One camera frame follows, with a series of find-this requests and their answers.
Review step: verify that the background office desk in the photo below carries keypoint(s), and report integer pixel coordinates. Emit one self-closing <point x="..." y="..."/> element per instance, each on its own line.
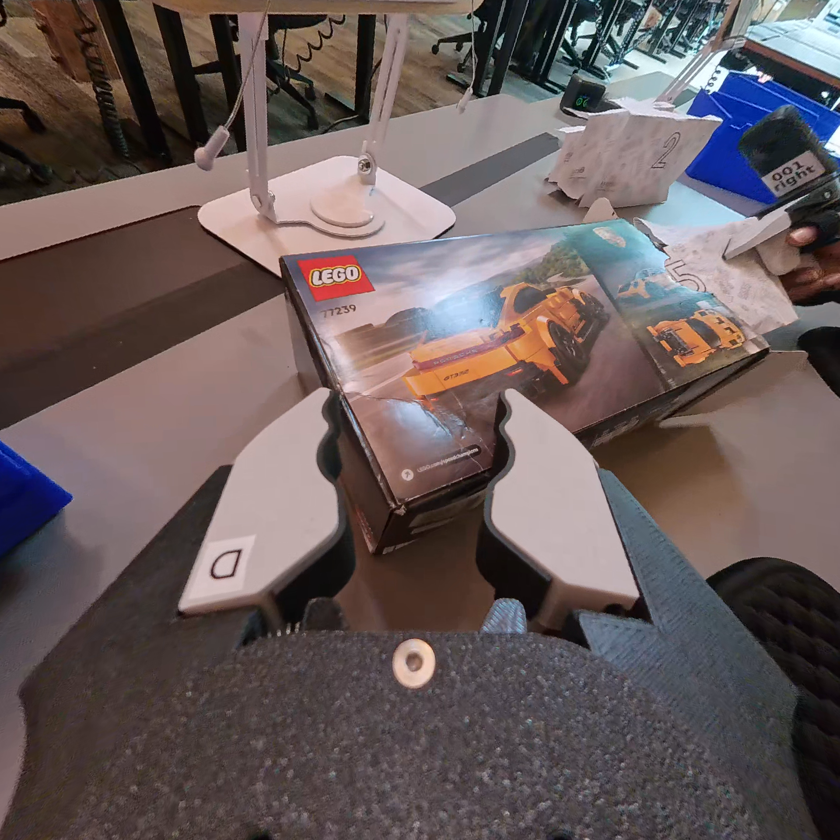
<point x="177" y="65"/>
<point x="794" y="46"/>

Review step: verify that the white metal book stand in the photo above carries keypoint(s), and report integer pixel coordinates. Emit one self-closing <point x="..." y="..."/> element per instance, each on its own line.
<point x="315" y="216"/>
<point x="695" y="72"/>

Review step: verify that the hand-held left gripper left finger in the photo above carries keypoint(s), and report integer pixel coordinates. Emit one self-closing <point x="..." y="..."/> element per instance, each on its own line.
<point x="275" y="512"/>

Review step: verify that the black toy car box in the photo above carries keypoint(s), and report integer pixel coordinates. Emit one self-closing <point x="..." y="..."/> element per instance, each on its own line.
<point x="492" y="341"/>

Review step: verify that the person's right forearm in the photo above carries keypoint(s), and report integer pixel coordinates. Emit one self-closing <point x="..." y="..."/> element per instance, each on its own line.
<point x="823" y="361"/>

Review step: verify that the person's right hand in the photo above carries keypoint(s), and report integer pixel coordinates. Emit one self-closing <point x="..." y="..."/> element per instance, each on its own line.
<point x="817" y="272"/>

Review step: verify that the black mesh armrest pad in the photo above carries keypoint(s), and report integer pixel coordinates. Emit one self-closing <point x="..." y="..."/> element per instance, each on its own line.
<point x="787" y="623"/>

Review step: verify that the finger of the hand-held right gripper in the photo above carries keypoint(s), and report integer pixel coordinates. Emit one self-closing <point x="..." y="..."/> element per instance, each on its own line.
<point x="761" y="229"/>

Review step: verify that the blue plastic storage bin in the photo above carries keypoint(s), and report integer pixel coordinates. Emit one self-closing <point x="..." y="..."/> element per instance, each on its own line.
<point x="26" y="499"/>
<point x="722" y="157"/>
<point x="774" y="85"/>

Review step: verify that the black office chair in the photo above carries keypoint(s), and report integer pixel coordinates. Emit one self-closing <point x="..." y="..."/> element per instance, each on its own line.
<point x="295" y="65"/>

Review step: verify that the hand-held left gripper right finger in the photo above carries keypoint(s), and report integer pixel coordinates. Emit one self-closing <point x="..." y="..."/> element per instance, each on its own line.
<point x="558" y="518"/>

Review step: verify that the white brick-print paper bag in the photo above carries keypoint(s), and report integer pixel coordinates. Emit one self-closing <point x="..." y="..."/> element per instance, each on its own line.
<point x="735" y="289"/>
<point x="568" y="167"/>
<point x="649" y="157"/>

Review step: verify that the small black digital clock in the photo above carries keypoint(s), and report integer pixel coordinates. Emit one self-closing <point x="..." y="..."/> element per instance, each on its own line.
<point x="584" y="95"/>

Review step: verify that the grey desk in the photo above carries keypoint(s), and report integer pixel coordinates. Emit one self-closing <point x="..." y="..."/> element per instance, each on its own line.
<point x="164" y="446"/>

